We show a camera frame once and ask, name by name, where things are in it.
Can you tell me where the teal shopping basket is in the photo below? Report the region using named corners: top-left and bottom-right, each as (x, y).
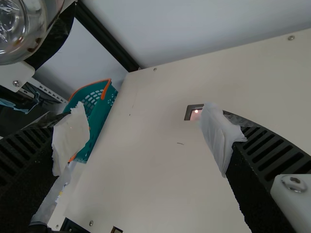
top-left (62, 78), bottom-right (119, 164)

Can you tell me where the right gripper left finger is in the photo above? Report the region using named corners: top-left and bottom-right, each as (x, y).
top-left (0, 100), bottom-right (91, 233)

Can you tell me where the dark coffee bottle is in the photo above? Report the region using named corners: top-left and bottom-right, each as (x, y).
top-left (0, 0), bottom-right (48, 66)

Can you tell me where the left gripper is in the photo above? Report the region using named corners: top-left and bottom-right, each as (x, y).
top-left (0, 16), bottom-right (75, 114)

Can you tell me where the black post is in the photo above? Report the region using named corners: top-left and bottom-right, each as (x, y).
top-left (74, 1), bottom-right (141, 73)

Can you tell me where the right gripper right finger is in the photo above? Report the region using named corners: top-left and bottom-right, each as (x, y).
top-left (199, 101), bottom-right (311, 233)

